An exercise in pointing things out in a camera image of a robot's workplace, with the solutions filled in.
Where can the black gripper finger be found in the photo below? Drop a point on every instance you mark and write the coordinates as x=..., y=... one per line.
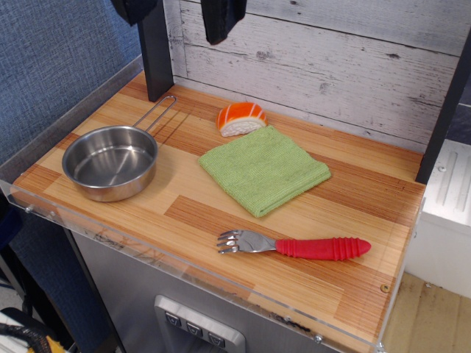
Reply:
x=220, y=16

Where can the green towel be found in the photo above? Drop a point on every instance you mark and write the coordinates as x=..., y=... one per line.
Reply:
x=263, y=170

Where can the red handled metal fork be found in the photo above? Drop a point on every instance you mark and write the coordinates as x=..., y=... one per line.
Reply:
x=335, y=249

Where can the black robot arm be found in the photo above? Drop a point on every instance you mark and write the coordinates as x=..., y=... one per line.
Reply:
x=135, y=11

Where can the toy salmon sushi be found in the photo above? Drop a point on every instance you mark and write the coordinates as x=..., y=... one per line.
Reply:
x=240, y=118

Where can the stainless steel pot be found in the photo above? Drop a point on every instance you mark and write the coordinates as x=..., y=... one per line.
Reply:
x=112, y=163

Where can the clear acrylic edge guard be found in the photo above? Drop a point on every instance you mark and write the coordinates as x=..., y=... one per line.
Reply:
x=177, y=220

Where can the silver button panel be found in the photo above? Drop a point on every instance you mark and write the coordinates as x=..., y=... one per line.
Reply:
x=186, y=330

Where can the white appliance at right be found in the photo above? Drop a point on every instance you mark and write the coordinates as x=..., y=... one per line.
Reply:
x=440, y=247

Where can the black left frame post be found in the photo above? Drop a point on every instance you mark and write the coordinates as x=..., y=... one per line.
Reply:
x=155, y=52

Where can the black frame post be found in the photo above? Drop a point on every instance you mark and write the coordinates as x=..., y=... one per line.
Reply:
x=446, y=114
x=155, y=52

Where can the black right frame post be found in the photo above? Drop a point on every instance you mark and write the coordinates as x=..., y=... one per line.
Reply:
x=446, y=114

